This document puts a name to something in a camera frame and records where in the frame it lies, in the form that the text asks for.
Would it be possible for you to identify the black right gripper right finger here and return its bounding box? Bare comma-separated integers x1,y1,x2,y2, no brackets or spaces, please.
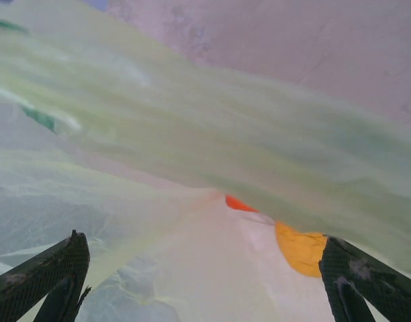
318,236,411,322

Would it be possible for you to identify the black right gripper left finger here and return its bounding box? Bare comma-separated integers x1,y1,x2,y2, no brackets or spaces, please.
0,229,92,322

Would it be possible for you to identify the yellow fake fruit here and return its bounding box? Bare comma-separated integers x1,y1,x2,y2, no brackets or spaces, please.
275,220,328,278

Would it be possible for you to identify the orange red fake fruit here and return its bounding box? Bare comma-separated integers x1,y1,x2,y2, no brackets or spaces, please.
225,194,260,214

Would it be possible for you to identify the yellow plastic bag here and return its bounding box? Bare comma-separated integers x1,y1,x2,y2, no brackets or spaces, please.
0,0,411,322

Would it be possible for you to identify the teal plastic basket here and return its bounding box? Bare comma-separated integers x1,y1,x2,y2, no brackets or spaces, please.
0,18,56,134

